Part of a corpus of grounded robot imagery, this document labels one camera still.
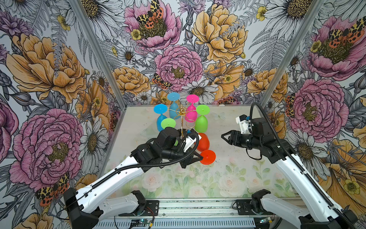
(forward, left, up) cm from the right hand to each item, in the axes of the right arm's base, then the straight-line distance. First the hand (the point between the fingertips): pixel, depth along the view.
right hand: (225, 142), depth 71 cm
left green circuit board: (-28, +42, -25) cm, 57 cm away
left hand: (-10, +14, +1) cm, 17 cm away
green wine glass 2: (+16, +10, -3) cm, 19 cm away
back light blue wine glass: (+19, +25, +4) cm, 32 cm away
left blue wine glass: (+19, +33, +5) cm, 38 cm away
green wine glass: (+9, +27, +5) cm, 29 cm away
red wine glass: (-9, +9, +3) cm, 13 cm away
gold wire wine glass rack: (+17, +21, +5) cm, 27 cm away
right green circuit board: (-29, -19, -26) cm, 43 cm away
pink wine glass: (+21, +16, -2) cm, 27 cm away
